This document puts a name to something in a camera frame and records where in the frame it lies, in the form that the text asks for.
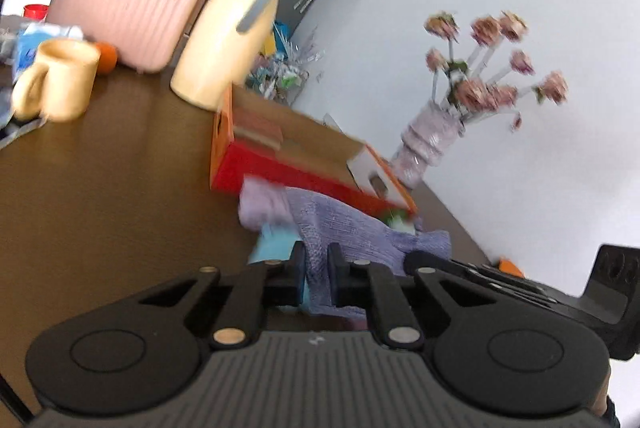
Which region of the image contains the blue plush toy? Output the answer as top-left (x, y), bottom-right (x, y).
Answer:
top-left (249, 222), bottom-right (307, 309)

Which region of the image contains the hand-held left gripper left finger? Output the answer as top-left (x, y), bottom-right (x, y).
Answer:
top-left (135, 242), bottom-right (307, 350)

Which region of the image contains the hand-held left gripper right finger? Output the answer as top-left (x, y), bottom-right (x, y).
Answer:
top-left (327, 242), bottom-right (501, 350)

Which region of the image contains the lilac soft cloth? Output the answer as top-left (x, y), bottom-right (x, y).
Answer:
top-left (238, 177), bottom-right (297, 229)

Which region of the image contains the purple knitted cloth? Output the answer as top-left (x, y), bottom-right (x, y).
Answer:
top-left (286, 187), bottom-right (453, 319)

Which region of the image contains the small orange black box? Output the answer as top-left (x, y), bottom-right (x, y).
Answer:
top-left (497, 258), bottom-right (527, 279)

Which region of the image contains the cream thermos jug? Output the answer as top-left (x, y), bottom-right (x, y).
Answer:
top-left (170, 0), bottom-right (294, 111)

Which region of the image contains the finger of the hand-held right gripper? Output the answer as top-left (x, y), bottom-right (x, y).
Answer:
top-left (403, 251), bottom-right (473, 283)

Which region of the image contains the lilac ribbed vase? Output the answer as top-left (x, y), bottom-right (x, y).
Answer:
top-left (390, 105), bottom-right (467, 187)

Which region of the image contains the cream mug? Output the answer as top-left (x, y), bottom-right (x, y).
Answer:
top-left (11, 38), bottom-right (101, 123)

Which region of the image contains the red cardboard box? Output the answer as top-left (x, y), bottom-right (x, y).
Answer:
top-left (209, 84), bottom-right (419, 233)

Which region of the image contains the dried pink flower bouquet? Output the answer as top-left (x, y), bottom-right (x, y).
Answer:
top-left (424, 10), bottom-right (569, 131)

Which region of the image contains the pile of clear packaging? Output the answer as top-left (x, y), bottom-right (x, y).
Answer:
top-left (245, 26), bottom-right (327, 104)

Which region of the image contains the orange fruit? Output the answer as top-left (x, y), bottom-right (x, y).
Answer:
top-left (95, 42), bottom-right (119, 75)

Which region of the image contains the blue white tissue packet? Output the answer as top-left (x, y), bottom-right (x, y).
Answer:
top-left (10, 22), bottom-right (84, 81)

